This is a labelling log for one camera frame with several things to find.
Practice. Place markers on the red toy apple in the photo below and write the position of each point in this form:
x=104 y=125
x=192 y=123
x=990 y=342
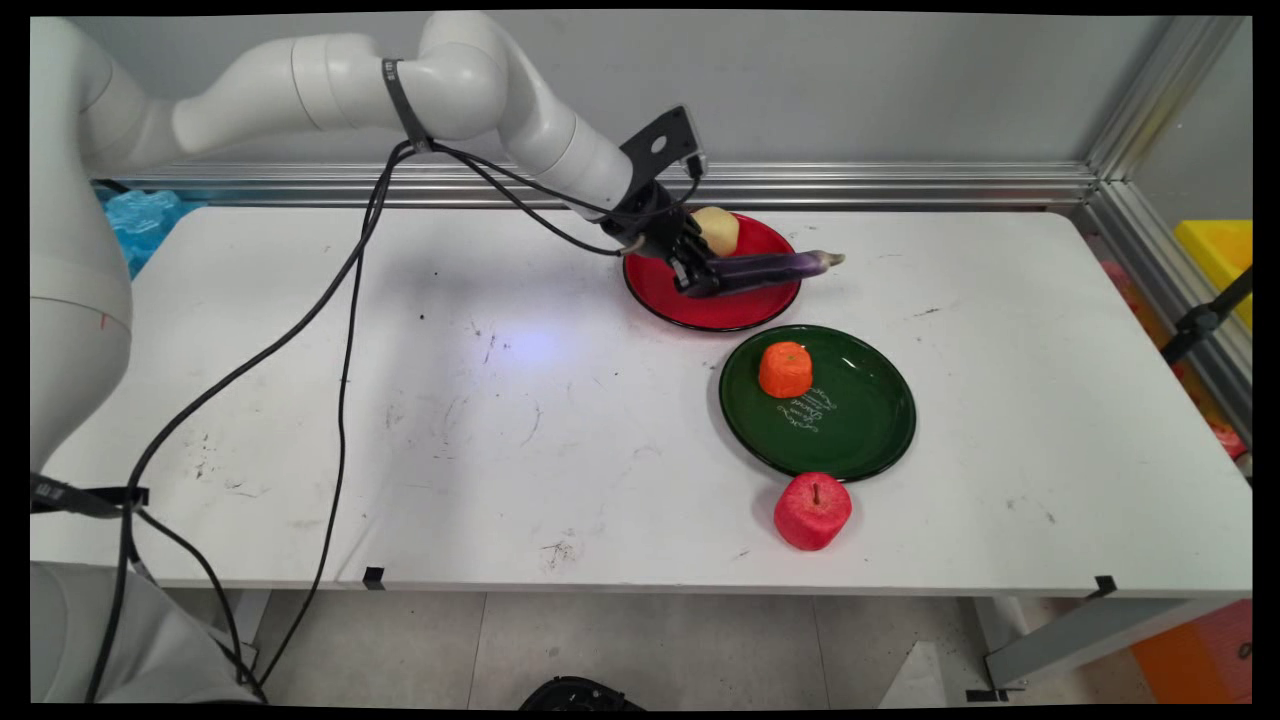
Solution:
x=812 y=512

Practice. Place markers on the black camera mounting bracket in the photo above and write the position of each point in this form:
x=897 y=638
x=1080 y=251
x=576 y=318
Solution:
x=660 y=145

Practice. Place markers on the blue foam mat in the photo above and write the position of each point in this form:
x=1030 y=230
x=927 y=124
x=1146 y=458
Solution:
x=145 y=225

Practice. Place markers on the slanted aluminium frame rail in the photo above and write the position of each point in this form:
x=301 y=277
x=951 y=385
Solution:
x=1165 y=290

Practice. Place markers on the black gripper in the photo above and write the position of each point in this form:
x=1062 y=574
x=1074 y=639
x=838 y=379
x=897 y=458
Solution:
x=655 y=220

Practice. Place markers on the orange box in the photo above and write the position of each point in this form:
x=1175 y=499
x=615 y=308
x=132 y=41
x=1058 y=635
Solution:
x=1195 y=655

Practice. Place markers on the black round object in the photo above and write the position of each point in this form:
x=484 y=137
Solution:
x=580 y=695

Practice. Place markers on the small red object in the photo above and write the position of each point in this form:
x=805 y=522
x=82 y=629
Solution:
x=1228 y=440

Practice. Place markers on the yellow box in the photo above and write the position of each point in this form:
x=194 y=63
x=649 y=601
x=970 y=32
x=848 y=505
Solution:
x=1220 y=255

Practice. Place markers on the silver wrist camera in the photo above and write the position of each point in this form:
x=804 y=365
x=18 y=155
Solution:
x=696 y=165

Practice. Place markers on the white table leg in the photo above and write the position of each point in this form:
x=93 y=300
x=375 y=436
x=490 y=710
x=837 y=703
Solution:
x=250 y=625

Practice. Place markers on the upright aluminium frame post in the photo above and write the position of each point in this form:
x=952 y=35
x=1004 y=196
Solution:
x=1160 y=90

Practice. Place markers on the horizontal aluminium frame rail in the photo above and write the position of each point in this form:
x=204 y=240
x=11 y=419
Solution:
x=900 y=185

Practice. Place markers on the black tape marker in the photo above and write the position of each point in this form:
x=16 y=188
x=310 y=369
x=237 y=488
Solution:
x=374 y=577
x=1105 y=586

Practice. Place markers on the toy orange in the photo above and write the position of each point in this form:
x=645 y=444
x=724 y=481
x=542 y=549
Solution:
x=785 y=370

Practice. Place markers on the grey metal table leg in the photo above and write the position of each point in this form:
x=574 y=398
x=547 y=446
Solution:
x=1090 y=635

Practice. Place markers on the purple toy eggplant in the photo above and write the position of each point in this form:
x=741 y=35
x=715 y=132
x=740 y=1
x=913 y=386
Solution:
x=770 y=268

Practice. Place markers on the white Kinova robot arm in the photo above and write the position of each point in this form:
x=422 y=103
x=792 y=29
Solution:
x=330 y=85

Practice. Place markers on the dark green plate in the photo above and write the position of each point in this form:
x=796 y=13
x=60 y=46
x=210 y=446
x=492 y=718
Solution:
x=850 y=420

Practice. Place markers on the pale yellow toy potato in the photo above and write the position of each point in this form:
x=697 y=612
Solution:
x=722 y=228

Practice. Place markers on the red plate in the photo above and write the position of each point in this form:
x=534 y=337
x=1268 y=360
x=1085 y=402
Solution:
x=735 y=305

